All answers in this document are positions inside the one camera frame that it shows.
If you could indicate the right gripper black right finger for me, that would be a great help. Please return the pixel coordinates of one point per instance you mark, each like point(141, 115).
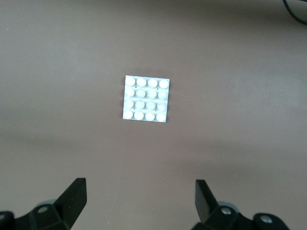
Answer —
point(206, 206)

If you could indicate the brown table cover sheet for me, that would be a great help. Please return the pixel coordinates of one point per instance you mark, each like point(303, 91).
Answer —
point(72, 95)

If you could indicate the white studded base plate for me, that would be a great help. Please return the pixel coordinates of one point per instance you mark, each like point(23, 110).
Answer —
point(146, 98)

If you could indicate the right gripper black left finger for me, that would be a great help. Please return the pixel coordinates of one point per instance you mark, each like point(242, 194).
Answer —
point(69, 203)

